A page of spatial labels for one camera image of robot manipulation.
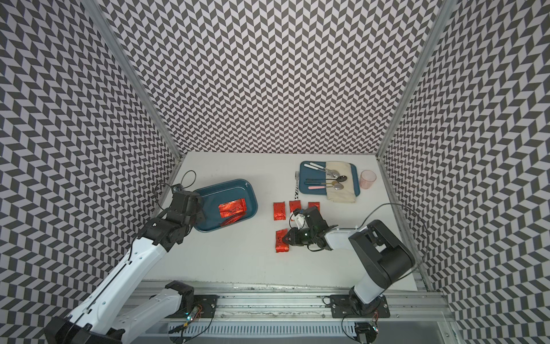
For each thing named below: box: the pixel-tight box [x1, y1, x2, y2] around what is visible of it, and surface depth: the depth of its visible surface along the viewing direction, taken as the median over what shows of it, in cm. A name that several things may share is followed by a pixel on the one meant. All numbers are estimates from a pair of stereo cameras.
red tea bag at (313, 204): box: [307, 201, 321, 212], surface depth 101 cm
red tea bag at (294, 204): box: [289, 199, 302, 214], surface depth 101 cm
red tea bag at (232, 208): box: [217, 197, 248, 219], surface depth 84 cm
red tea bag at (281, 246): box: [275, 227, 290, 253], surface depth 88 cm
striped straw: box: [294, 170, 300, 200], surface depth 108 cm
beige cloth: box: [325, 161, 356, 203], surface depth 107 cm
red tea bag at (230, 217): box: [219, 212, 248, 228], surface depth 82 cm
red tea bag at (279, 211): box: [273, 201, 287, 221], surface depth 98 cm
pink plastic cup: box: [359, 169, 378, 190], surface depth 104 cm
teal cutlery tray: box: [299, 160, 361, 198], surface depth 110 cm
